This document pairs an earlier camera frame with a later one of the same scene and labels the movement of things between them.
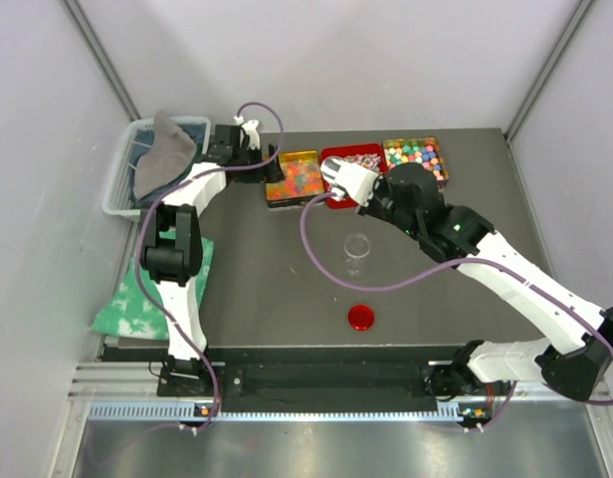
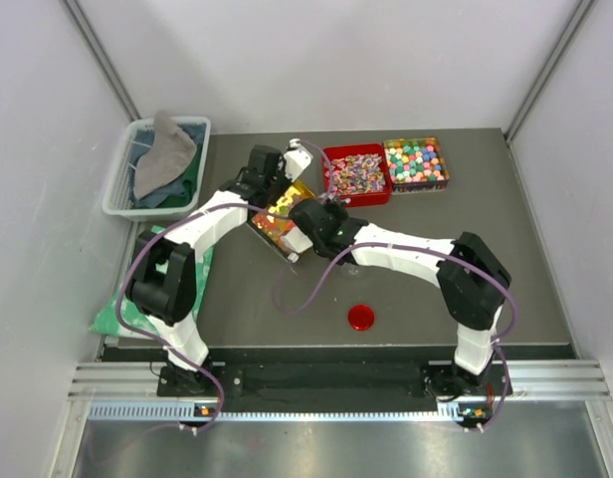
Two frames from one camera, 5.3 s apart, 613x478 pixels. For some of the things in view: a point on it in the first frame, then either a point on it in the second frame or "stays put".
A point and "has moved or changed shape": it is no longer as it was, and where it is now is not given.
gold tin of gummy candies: x=304 y=180 has moved or changed shape
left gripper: x=271 y=174 → x=281 y=171
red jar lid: x=361 y=317 stays put
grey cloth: x=170 y=151 stays put
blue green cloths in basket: x=140 y=137 stays put
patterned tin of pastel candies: x=424 y=150 stays put
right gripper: x=379 y=184 → x=336 y=209
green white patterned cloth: x=131 y=313 stays put
